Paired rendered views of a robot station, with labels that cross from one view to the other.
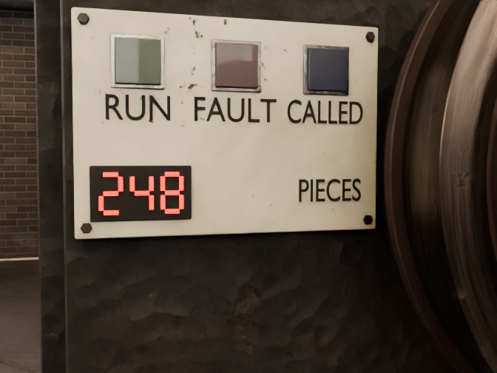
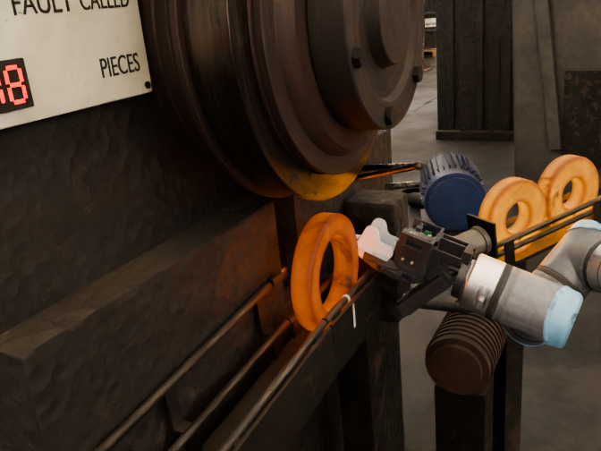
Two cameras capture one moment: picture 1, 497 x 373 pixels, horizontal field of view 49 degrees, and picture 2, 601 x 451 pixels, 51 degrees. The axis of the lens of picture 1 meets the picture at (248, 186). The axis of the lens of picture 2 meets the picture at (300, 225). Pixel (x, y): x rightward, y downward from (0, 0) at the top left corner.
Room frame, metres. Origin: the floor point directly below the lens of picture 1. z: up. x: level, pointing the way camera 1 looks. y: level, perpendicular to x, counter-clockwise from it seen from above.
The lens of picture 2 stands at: (-0.13, 0.31, 1.14)
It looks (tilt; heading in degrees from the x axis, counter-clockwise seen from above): 20 degrees down; 314
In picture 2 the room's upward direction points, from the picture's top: 6 degrees counter-clockwise
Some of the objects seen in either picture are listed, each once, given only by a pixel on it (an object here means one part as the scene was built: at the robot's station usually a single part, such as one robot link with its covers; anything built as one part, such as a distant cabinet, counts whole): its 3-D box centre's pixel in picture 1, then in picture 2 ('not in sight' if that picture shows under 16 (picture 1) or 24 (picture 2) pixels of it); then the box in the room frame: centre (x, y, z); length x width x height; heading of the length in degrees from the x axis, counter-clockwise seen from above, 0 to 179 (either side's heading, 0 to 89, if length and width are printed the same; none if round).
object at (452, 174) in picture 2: not in sight; (450, 189); (1.41, -2.42, 0.17); 0.57 x 0.31 x 0.34; 125
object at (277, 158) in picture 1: (234, 127); (40, 18); (0.47, 0.01, 1.15); 0.26 x 0.02 x 0.18; 105
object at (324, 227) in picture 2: not in sight; (326, 272); (0.45, -0.34, 0.75); 0.18 x 0.03 x 0.18; 105
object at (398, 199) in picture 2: not in sight; (377, 255); (0.52, -0.57, 0.68); 0.11 x 0.08 x 0.24; 15
